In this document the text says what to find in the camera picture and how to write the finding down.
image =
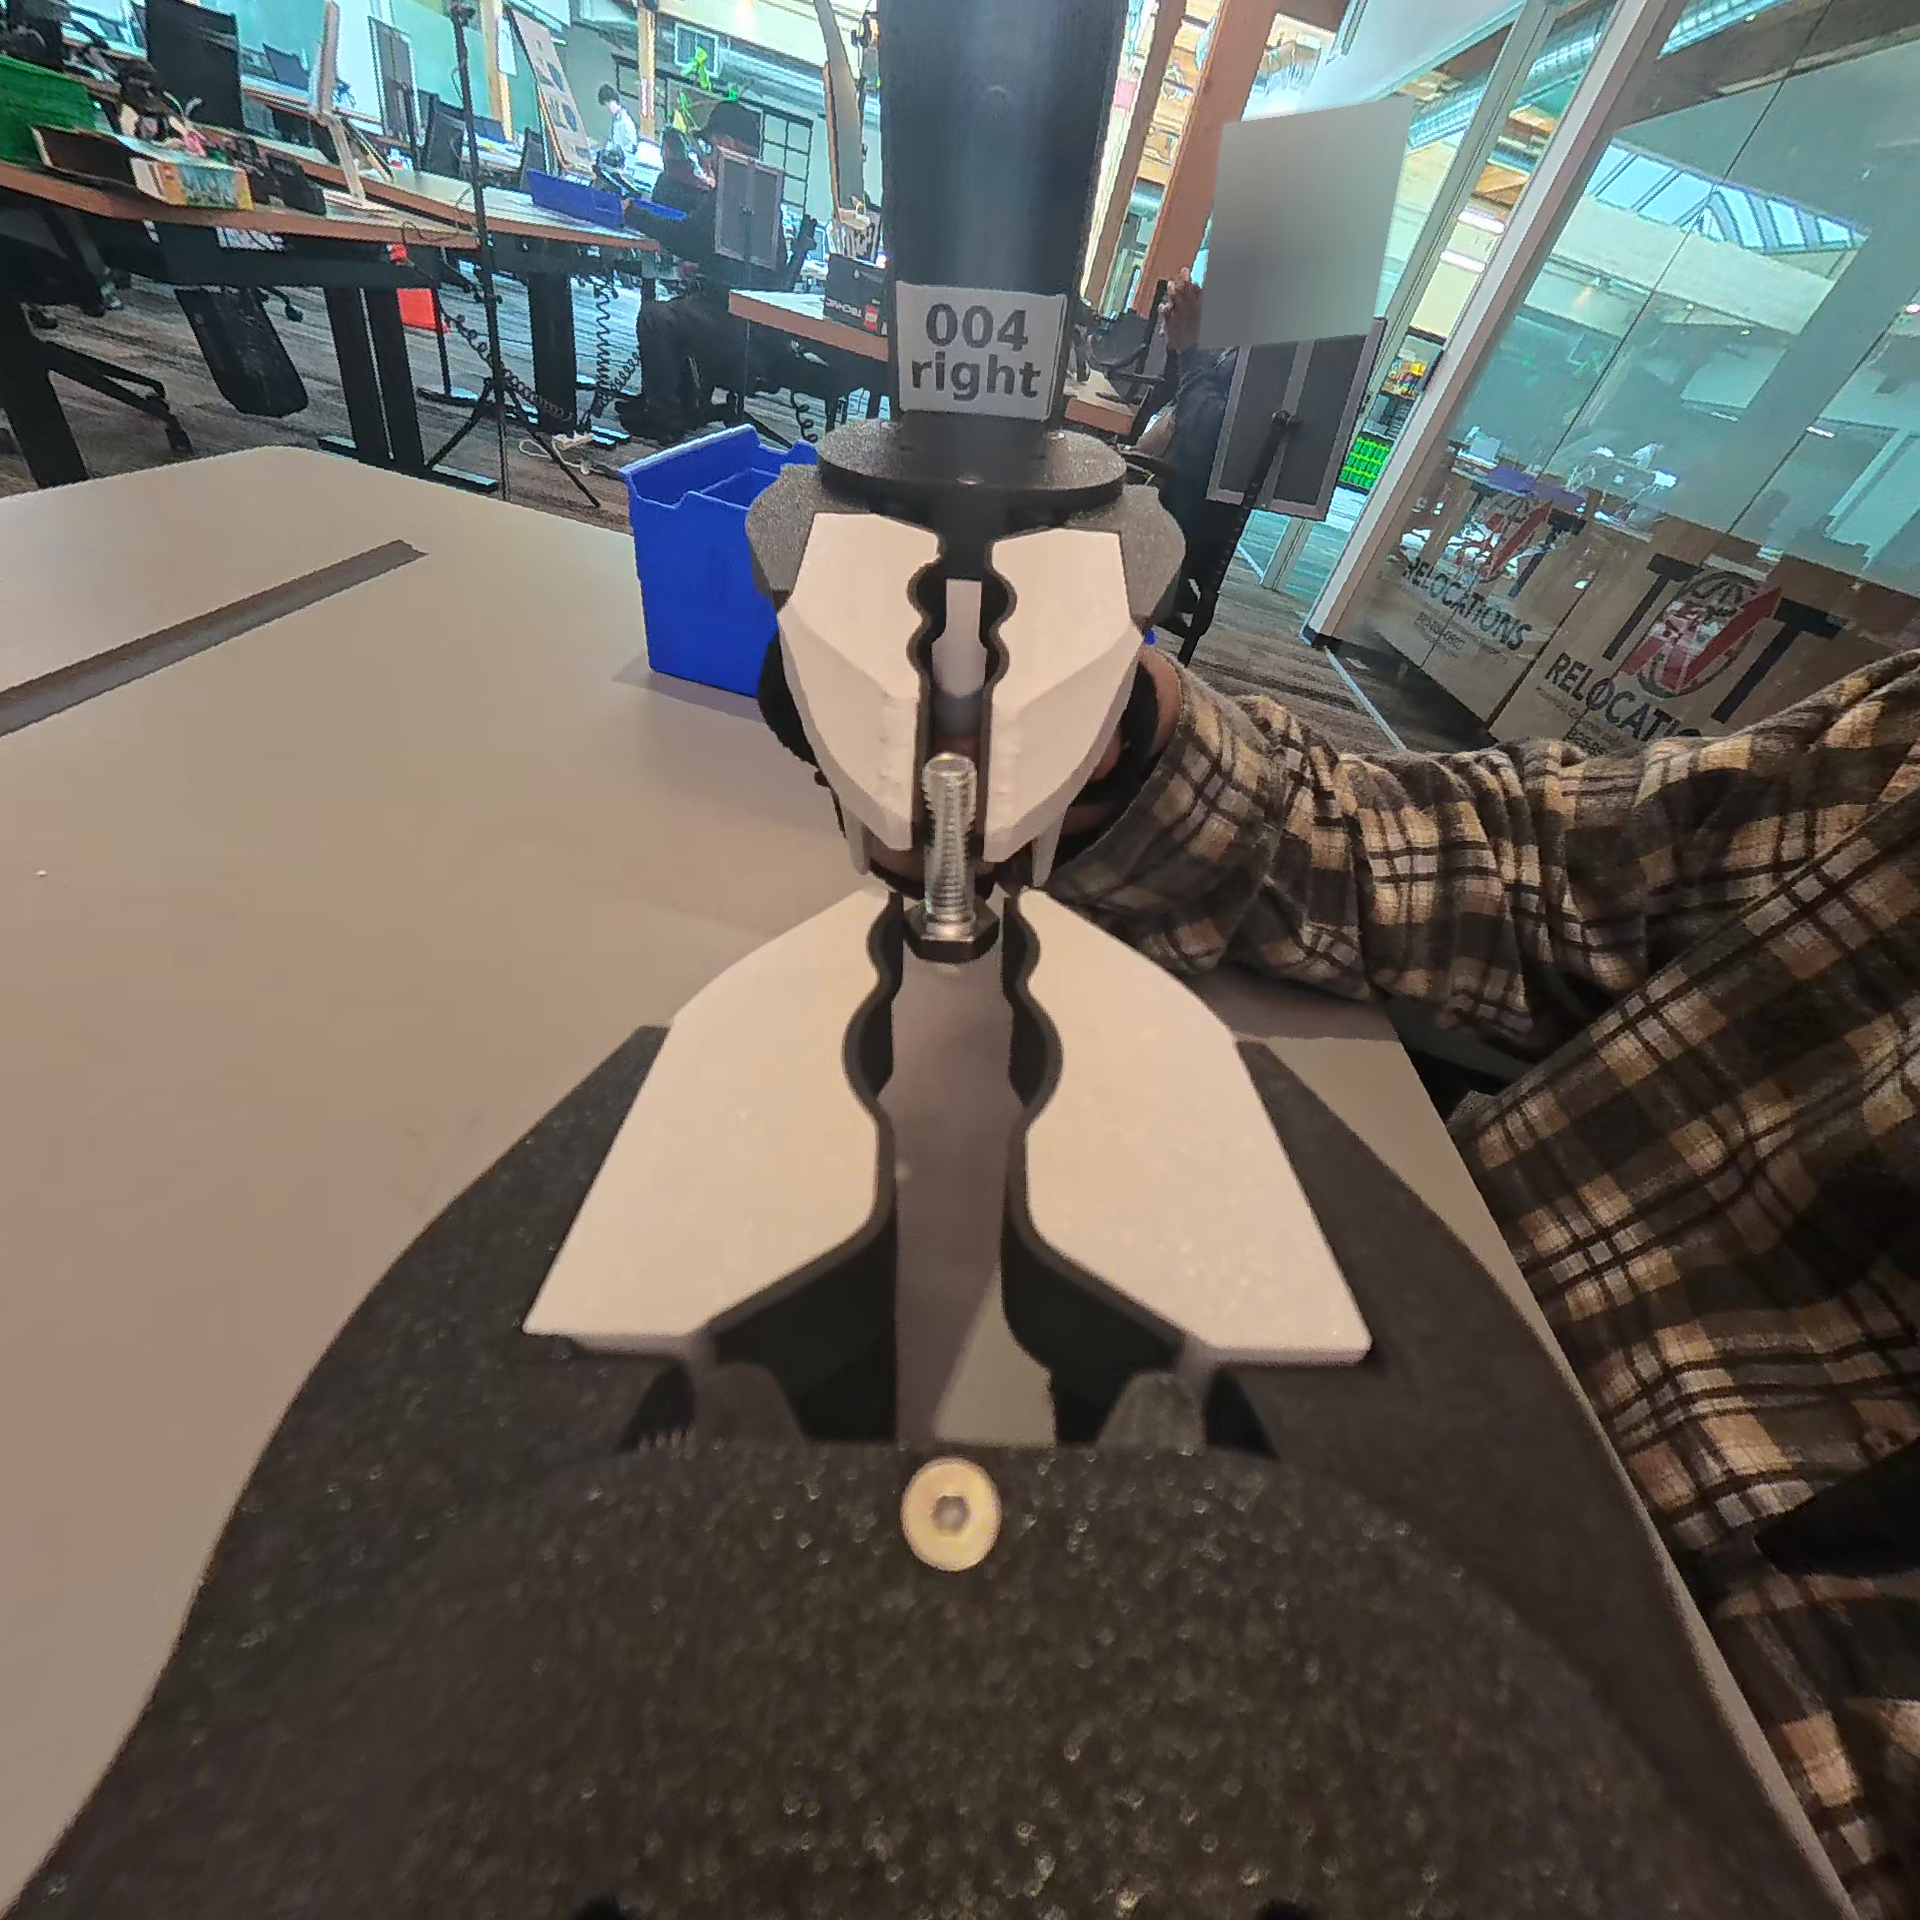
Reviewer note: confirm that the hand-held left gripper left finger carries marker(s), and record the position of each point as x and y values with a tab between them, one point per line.
734	1142

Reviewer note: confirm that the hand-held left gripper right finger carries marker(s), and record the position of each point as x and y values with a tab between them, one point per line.
1171	1154

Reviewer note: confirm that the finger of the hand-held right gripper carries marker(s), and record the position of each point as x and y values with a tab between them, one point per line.
1073	644
855	644

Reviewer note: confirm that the silver bolt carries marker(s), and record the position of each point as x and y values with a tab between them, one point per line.
953	839

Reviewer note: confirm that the hex nut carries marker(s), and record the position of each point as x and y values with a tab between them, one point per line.
953	947

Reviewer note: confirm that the person's right forearm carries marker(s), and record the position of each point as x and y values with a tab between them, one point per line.
1425	856

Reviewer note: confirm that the person's right hand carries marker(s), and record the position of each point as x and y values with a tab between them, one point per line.
1143	734

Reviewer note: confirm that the blue plastic bin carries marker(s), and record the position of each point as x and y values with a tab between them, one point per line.
698	556

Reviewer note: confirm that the dark framed grey panel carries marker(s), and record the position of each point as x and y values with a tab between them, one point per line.
751	211
1298	412

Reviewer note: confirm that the printed cardboard box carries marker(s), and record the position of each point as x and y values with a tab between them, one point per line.
1440	599
1622	662

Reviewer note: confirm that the small blue bin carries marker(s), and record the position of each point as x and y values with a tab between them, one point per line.
570	196

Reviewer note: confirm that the black tripod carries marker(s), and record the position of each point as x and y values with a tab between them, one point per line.
473	195

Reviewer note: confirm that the person's plaid shirt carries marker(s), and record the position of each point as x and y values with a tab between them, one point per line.
1723	1276

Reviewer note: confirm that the black bag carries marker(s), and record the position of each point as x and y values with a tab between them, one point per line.
241	352

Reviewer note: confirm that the colourful small box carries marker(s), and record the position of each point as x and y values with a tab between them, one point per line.
193	183

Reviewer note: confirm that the black monitor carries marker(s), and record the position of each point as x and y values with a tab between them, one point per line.
194	59

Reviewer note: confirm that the black office chair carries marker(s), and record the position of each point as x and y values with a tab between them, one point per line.
60	376

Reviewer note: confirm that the open cardboard box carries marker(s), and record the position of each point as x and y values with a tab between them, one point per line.
90	153

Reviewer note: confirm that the green crate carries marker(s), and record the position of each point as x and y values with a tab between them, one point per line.
42	107

